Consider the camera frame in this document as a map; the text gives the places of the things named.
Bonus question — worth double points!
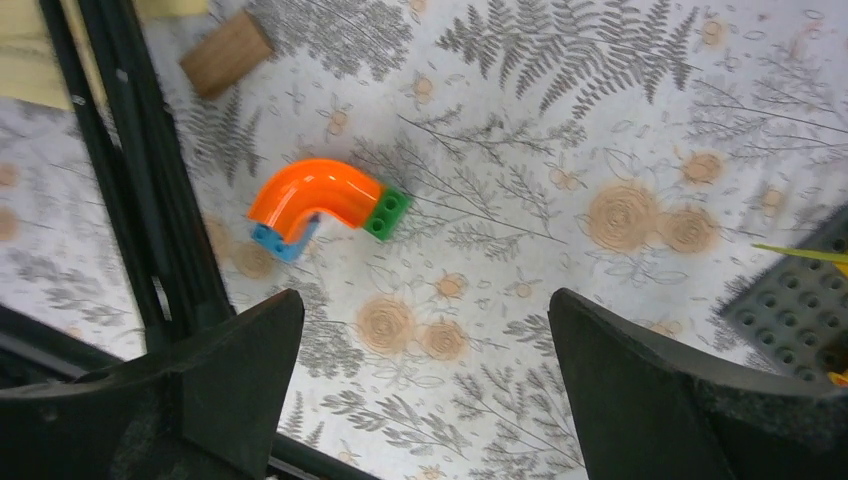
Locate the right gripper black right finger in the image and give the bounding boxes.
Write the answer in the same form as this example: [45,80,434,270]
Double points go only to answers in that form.
[548,288,847,479]

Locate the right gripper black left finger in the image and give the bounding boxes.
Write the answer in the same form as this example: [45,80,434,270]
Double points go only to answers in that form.
[0,288,306,480]

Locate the black music stand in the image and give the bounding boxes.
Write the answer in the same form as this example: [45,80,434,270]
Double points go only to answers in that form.
[1,1,232,387]

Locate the yellow sheet music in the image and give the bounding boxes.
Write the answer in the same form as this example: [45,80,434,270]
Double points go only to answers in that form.
[1,0,208,110]

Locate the blue toy brick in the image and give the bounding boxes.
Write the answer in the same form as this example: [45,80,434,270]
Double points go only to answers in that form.
[251,214,320,263]

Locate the yellow orange toy cylinder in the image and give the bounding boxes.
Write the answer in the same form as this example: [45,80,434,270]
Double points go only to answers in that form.
[827,370,848,387]

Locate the lime green fence piece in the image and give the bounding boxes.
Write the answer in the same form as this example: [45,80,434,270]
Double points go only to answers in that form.
[752,243,847,265]

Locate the green toy brick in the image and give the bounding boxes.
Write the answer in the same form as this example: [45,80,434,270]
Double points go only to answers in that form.
[363,187,411,242]

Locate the wooden block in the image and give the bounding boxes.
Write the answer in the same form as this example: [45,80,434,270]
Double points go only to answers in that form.
[179,10,273,100]

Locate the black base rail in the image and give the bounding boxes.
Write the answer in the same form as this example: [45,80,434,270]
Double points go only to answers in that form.
[0,304,379,480]

